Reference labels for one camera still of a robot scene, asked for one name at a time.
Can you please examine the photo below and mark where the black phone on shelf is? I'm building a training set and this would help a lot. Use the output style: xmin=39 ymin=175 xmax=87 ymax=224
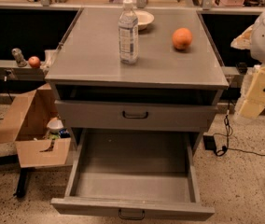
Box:
xmin=235 ymin=63 xmax=248 ymax=75

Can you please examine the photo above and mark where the black power adapter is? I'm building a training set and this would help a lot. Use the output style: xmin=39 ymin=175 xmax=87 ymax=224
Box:
xmin=203 ymin=135 xmax=216 ymax=151

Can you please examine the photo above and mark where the grey drawer cabinet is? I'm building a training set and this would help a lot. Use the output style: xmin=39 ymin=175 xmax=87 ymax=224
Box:
xmin=46 ymin=7 xmax=228 ymax=146

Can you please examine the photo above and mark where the orange fruit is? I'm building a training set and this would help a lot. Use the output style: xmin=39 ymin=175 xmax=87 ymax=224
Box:
xmin=172 ymin=28 xmax=192 ymax=50

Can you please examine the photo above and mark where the white bowl in box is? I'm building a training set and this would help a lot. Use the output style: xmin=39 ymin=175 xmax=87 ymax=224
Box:
xmin=47 ymin=119 xmax=63 ymax=133

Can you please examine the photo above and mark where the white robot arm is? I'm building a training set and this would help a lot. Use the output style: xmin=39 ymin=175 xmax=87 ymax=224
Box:
xmin=230 ymin=10 xmax=265 ymax=123

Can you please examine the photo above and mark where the open cardboard box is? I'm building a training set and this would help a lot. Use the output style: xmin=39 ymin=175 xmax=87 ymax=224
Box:
xmin=0 ymin=84 xmax=71 ymax=168

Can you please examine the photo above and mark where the clear plastic water bottle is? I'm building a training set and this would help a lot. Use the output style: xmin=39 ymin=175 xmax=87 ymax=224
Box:
xmin=119 ymin=0 xmax=138 ymax=64

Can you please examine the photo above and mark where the small grey figurine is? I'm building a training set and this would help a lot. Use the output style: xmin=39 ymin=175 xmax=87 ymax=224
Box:
xmin=11 ymin=48 xmax=27 ymax=67

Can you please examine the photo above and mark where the open lower grey drawer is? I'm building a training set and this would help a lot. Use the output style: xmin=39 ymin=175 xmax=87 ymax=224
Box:
xmin=51 ymin=129 xmax=215 ymax=221

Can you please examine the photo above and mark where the white ceramic bowl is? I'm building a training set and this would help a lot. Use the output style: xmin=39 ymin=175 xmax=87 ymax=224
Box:
xmin=135 ymin=10 xmax=154 ymax=31

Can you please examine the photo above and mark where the red apple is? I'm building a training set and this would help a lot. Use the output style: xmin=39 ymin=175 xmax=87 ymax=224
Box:
xmin=28 ymin=56 xmax=41 ymax=68

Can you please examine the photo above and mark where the black floor cable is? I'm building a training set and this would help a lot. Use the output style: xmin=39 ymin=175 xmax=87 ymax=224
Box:
xmin=213 ymin=101 xmax=265 ymax=161

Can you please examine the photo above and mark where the black table leg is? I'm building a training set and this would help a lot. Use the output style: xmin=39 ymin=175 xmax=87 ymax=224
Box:
xmin=14 ymin=168 xmax=28 ymax=198

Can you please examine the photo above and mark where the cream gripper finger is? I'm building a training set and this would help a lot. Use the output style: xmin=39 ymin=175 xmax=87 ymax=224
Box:
xmin=230 ymin=26 xmax=253 ymax=49
xmin=237 ymin=64 xmax=265 ymax=119

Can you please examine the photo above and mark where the closed upper grey drawer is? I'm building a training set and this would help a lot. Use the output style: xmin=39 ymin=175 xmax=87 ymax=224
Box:
xmin=55 ymin=100 xmax=217 ymax=132

